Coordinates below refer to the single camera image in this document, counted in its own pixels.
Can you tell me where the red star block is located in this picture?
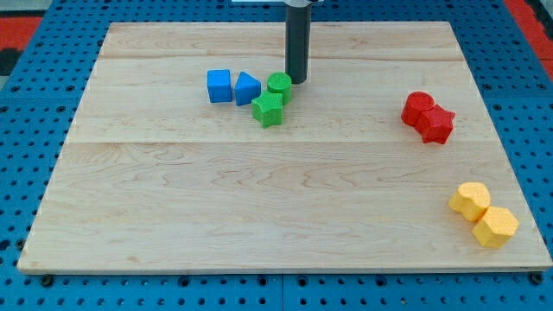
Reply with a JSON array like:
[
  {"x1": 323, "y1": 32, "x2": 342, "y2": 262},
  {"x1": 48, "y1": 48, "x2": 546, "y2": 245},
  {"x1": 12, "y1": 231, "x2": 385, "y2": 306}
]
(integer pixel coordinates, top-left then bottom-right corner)
[{"x1": 415, "y1": 105, "x2": 455, "y2": 144}]

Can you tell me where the green star block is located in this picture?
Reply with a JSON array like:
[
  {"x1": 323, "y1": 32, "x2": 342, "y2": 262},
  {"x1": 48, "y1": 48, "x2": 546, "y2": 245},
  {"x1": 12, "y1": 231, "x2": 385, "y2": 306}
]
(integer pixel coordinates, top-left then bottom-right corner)
[{"x1": 251, "y1": 91, "x2": 283, "y2": 129}]

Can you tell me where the green cylinder block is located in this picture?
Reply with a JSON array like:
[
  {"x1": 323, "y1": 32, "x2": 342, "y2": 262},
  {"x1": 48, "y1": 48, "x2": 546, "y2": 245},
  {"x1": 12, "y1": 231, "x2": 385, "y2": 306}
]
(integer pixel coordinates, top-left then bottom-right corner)
[{"x1": 267, "y1": 72, "x2": 292, "y2": 105}]

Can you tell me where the wooden board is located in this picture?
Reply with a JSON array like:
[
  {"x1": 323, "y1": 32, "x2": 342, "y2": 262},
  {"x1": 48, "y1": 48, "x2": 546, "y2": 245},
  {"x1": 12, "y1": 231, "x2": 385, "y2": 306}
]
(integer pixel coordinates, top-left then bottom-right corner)
[{"x1": 17, "y1": 22, "x2": 552, "y2": 275}]

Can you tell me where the grey white tool mount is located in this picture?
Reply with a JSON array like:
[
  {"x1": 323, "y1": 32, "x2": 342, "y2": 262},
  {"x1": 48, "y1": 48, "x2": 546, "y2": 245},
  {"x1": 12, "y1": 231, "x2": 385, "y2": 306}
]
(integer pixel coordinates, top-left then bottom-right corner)
[{"x1": 231, "y1": 0, "x2": 323, "y2": 7}]

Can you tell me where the red cylinder block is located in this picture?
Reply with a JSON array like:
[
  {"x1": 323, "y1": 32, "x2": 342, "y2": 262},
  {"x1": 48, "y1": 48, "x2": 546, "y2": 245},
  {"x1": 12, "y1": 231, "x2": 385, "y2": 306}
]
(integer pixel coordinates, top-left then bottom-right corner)
[{"x1": 401, "y1": 92, "x2": 435, "y2": 127}]

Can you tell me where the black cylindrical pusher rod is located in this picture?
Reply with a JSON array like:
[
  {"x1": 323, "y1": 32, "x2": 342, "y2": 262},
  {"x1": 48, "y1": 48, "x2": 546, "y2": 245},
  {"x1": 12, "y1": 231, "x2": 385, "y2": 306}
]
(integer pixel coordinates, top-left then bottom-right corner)
[{"x1": 285, "y1": 3, "x2": 311, "y2": 84}]

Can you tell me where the blue triangle block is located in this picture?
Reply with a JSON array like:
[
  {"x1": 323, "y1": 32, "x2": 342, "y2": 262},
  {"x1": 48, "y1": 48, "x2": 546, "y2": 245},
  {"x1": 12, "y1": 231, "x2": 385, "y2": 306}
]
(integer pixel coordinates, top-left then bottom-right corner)
[{"x1": 234, "y1": 72, "x2": 262, "y2": 106}]

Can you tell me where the yellow heart block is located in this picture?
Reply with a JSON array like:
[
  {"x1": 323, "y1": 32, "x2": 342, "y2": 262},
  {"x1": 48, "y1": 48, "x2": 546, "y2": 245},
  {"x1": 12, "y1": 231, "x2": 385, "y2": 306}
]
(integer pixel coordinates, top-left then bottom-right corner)
[{"x1": 448, "y1": 181, "x2": 492, "y2": 222}]

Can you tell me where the blue cube block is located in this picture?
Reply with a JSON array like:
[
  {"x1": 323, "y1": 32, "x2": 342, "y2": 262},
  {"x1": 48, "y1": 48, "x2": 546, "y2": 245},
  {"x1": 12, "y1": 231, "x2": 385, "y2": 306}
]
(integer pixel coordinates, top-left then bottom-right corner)
[{"x1": 207, "y1": 69, "x2": 233, "y2": 103}]

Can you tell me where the yellow hexagon block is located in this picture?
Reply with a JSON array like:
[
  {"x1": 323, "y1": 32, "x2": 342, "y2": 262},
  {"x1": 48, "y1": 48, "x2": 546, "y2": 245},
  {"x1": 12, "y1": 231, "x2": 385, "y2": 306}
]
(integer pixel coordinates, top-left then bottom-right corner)
[{"x1": 472, "y1": 206, "x2": 519, "y2": 248}]

